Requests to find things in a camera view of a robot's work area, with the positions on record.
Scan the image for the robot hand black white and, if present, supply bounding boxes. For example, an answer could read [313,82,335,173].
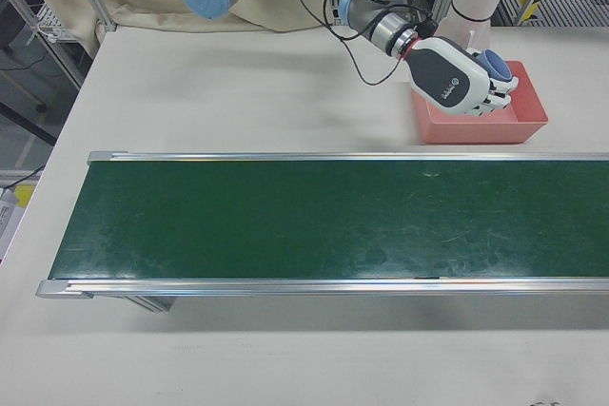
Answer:
[406,36,520,118]

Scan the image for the light blue plastic cup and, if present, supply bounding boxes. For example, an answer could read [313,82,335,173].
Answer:
[478,48,513,82]

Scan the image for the pink plastic box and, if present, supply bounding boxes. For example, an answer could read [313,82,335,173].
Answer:
[411,60,549,145]

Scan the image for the green conveyor belt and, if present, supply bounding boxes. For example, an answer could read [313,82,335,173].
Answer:
[36,150,609,315]

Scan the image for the metal shelf rack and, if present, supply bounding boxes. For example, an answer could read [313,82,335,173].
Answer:
[0,0,96,145]

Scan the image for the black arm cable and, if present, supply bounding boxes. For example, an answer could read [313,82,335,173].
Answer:
[297,0,439,87]

